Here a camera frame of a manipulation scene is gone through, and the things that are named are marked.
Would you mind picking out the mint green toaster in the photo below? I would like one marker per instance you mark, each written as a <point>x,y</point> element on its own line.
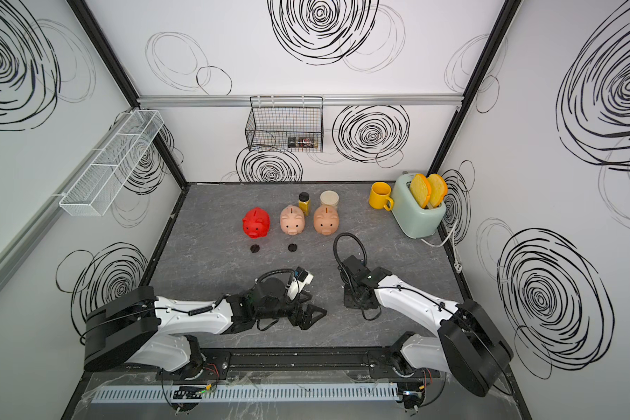
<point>415,222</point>

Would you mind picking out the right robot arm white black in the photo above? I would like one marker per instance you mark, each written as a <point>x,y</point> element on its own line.
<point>465,342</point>

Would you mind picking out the aluminium wall rail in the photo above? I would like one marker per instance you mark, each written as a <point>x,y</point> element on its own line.
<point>244,100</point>
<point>28,238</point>

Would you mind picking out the yellow spice jar black lid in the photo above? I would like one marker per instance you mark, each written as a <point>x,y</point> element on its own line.
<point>305,203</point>

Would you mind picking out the black corner frame post left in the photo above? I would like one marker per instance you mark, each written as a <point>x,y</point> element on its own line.
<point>95,33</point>

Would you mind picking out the aluminium wall rail back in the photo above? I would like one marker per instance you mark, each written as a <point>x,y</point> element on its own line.
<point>244,100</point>

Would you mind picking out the yellow toast slice right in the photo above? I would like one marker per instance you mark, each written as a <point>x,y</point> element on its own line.
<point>439,190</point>

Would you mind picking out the aluminium wall rail left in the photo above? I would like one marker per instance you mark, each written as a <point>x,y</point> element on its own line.
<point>28,238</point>

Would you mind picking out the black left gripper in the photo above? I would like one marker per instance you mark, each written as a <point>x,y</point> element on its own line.
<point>305,321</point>

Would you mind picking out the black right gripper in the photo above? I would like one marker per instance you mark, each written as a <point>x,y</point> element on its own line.
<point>347,300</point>

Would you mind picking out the dark pink piggy bank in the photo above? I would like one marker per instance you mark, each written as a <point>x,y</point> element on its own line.
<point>326,220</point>

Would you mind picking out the black corner frame post right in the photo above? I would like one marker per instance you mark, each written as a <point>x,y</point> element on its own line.
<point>484,63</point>

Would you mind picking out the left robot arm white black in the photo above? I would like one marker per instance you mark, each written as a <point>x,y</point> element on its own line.
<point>146,329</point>

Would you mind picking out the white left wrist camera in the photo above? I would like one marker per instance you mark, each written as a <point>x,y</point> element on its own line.
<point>300,278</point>

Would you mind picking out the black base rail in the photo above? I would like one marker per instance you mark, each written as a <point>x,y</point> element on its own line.
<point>304,359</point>

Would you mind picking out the yellow toast slice left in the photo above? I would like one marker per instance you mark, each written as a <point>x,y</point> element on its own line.
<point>421,190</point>

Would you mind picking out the yellow mug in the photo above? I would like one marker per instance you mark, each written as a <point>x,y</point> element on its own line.
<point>379,196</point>

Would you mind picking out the small items in basket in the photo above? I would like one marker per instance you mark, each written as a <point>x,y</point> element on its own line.
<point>301,143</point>

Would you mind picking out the light pink piggy bank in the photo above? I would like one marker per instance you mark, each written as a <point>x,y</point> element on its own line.
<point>292,220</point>

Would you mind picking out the yellow toast slice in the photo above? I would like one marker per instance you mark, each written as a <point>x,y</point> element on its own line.
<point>421,190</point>
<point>439,190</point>

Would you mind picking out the red piggy bank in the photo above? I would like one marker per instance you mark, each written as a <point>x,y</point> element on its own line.
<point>256,223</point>

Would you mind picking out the black wire basket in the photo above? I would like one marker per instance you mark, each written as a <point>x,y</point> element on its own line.
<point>268,128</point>

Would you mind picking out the white wire shelf basket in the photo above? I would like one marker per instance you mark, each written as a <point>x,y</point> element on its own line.
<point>127,160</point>

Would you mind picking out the black corner frame post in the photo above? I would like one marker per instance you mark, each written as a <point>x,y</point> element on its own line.
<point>484,63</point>
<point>95,33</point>

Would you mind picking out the white slotted cable duct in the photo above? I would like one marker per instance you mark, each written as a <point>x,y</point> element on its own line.
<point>182,394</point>

